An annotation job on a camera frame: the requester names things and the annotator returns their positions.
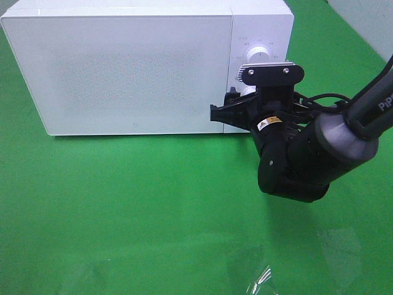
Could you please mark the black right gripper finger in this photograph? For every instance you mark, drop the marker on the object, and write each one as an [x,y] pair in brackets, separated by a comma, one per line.
[233,96]
[235,115]

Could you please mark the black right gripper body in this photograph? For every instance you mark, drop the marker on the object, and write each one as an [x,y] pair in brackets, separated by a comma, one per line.
[281,101]

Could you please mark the white microwave knob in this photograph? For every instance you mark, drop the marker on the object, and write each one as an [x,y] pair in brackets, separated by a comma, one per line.
[258,54]
[248,90]

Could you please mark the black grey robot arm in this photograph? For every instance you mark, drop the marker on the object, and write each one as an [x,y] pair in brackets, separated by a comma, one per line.
[303,146]

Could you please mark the white microwave oven body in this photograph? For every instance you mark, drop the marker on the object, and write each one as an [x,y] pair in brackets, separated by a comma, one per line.
[267,23]

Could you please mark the clear tape patch right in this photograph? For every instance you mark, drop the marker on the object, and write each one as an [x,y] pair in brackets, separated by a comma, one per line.
[342,251]

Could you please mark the clear tape patch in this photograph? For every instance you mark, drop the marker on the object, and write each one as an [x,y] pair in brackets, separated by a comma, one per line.
[342,251]
[249,272]

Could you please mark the clear tape patch near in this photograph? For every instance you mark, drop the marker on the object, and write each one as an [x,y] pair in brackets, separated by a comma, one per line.
[249,272]

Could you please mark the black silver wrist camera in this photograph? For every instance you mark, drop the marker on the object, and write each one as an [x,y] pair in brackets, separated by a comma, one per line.
[271,74]

